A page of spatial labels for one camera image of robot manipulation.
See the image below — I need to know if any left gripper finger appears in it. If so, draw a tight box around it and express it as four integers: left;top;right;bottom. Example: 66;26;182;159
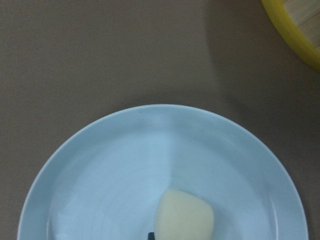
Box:
147;232;155;240

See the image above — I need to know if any light blue plate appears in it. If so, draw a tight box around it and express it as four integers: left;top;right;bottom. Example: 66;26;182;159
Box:
17;104;309;240

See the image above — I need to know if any pale white bun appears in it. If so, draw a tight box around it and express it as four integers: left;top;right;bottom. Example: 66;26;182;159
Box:
154;188;214;240

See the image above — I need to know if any brown paper table cover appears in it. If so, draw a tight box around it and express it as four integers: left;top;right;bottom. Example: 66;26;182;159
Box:
0;0;320;240

